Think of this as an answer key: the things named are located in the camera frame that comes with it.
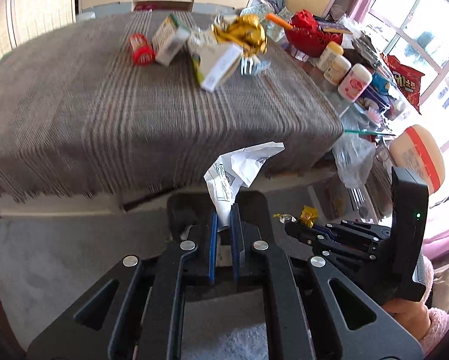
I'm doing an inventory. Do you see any small gold candy wrapper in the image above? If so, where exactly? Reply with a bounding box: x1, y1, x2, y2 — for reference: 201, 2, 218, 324
272, 205, 319, 228

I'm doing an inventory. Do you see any white paper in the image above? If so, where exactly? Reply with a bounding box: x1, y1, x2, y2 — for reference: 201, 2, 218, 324
204, 141, 285, 227

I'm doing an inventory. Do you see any white box with barcode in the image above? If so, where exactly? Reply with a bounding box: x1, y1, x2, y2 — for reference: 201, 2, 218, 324
187, 30, 242, 93

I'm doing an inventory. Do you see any gold yellow envelope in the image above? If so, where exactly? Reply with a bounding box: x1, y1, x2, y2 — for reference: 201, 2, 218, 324
212, 14, 268, 57

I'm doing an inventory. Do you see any red candy wrapper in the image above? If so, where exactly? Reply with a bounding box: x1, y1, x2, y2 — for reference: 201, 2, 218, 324
129, 33, 155, 66

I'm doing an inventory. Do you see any green white medicine box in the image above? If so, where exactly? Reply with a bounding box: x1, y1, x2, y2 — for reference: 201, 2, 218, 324
151, 14, 191, 67

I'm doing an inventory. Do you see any person's right hand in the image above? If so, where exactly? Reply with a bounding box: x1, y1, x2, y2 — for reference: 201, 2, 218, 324
382, 298, 431, 341

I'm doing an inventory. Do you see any clear plastic bag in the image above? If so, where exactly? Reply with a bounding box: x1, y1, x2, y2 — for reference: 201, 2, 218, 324
332, 133, 376, 189

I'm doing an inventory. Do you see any beige orange jar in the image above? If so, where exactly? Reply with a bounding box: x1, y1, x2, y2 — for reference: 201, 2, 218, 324
389, 124, 446, 194

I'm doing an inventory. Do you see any pink label white bottle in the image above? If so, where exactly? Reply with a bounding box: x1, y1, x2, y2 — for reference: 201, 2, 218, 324
337, 63, 373, 102

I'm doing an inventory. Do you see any white lid cream bottle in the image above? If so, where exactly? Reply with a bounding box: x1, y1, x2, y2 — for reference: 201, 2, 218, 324
324, 55, 351, 86

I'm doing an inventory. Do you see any red snack bag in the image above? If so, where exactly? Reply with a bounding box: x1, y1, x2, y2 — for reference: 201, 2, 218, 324
383, 55, 424, 113

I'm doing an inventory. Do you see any yellow lid white bottle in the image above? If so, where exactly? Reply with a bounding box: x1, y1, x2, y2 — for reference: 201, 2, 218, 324
316, 41, 344, 72

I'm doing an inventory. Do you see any grey plaid table cloth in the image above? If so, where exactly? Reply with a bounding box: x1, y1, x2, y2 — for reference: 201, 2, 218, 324
0, 11, 343, 202

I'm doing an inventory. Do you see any floral green cloth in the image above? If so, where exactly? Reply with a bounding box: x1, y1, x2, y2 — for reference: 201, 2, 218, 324
240, 3, 285, 42

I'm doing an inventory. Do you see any orange handle tool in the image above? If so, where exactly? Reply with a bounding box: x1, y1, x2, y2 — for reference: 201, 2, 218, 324
265, 13, 294, 31

